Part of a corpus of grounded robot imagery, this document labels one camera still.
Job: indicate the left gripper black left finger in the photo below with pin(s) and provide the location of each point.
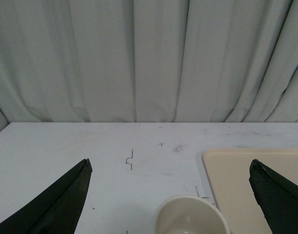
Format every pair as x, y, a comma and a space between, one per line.
57, 209

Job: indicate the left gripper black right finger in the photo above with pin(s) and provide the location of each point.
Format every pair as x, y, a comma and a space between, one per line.
277, 197

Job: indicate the cream ceramic mug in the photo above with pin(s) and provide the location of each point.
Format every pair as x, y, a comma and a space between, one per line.
188, 214

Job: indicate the beige square plate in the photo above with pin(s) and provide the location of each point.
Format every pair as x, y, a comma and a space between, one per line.
228, 174

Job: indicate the grey-white curtain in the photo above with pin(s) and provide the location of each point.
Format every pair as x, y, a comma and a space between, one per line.
148, 61

